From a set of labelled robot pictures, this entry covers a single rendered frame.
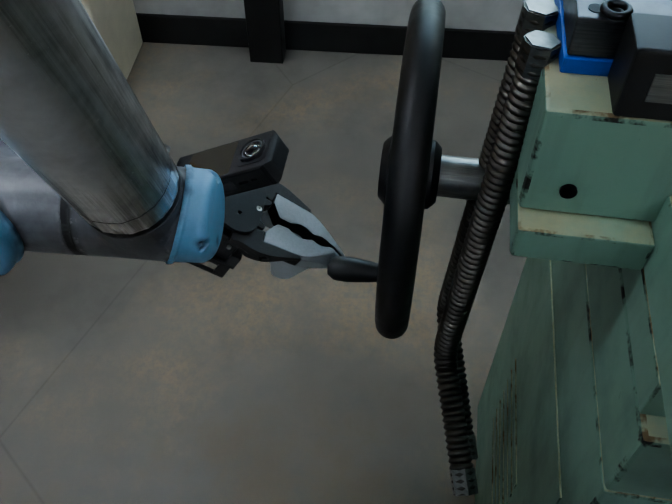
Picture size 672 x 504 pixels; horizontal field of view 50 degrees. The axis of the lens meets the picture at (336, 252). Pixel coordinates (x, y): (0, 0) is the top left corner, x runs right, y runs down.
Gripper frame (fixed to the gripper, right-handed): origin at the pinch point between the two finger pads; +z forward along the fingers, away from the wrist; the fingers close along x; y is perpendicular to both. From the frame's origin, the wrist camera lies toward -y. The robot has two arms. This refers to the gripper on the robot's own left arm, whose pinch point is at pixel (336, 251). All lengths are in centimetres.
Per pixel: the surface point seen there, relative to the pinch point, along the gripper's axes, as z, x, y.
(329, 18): 12, -130, 63
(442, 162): 1.1, -0.3, -16.2
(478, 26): 48, -133, 42
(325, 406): 31, -17, 62
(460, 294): 9.1, 5.5, -8.6
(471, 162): 3.2, -0.6, -17.4
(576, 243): 7.6, 10.3, -24.1
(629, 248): 10.6, 10.3, -26.0
